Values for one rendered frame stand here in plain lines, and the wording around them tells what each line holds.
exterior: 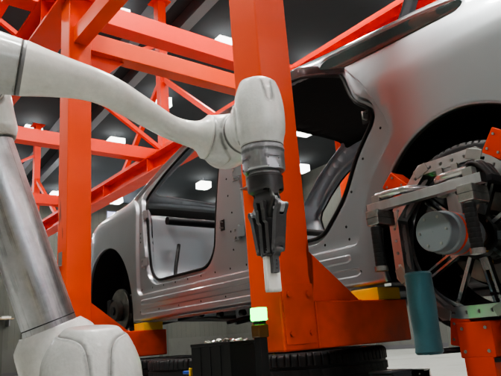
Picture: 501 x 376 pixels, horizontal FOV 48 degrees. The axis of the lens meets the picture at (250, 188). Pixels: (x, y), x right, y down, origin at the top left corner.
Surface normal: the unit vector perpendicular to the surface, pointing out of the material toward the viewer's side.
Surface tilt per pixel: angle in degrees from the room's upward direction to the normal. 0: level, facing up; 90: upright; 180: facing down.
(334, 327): 90
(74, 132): 90
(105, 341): 62
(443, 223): 90
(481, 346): 90
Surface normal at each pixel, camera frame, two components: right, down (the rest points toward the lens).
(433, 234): -0.78, -0.11
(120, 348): 0.73, -0.56
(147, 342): 0.61, -0.25
